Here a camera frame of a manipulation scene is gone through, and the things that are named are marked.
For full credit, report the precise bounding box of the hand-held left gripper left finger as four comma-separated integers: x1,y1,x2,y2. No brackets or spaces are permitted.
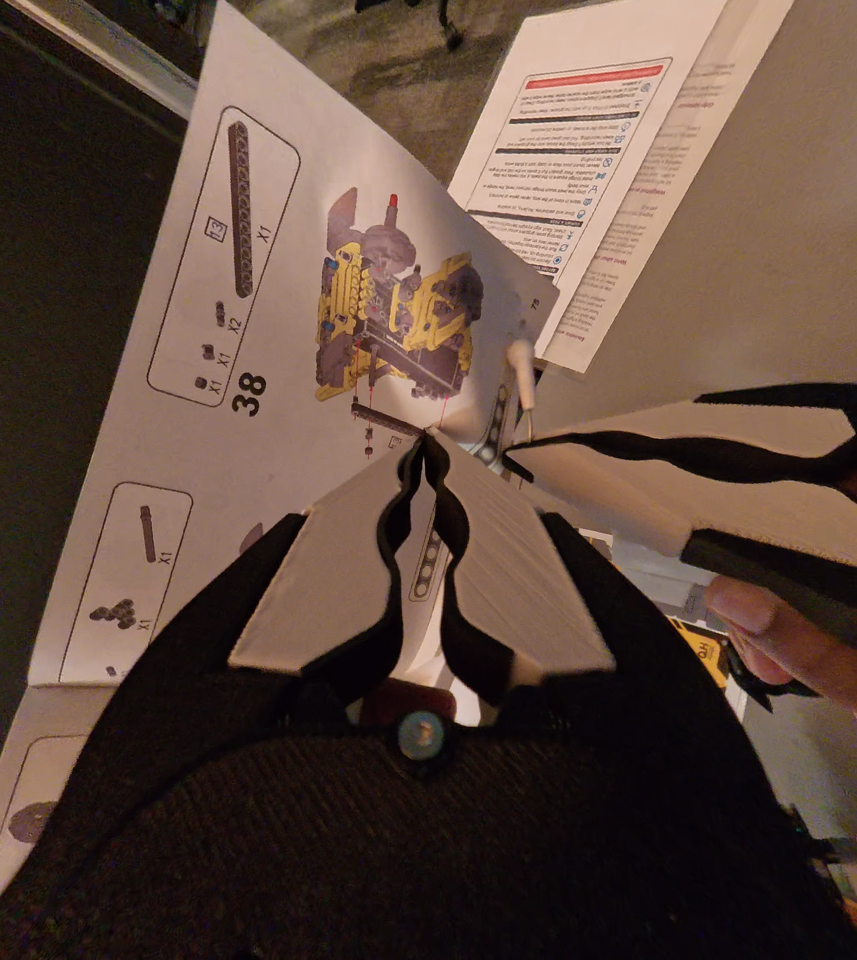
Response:
227,433,427,710

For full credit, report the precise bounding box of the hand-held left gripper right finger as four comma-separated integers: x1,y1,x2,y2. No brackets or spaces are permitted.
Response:
427,435,619,712

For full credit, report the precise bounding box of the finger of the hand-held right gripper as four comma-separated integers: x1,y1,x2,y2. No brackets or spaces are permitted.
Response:
505,397,857,462
502,448,857,580

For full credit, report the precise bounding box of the instruction booklet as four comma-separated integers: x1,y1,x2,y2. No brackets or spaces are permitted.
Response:
0,0,561,939

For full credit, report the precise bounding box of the person's right hand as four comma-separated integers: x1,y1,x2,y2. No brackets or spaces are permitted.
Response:
706,581,857,777

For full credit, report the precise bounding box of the yellow grey sticker sheet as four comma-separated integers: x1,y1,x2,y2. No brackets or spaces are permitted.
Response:
664,611,736,691

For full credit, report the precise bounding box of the printed sheet in clear holder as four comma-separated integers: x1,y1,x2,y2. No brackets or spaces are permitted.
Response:
447,0,801,376

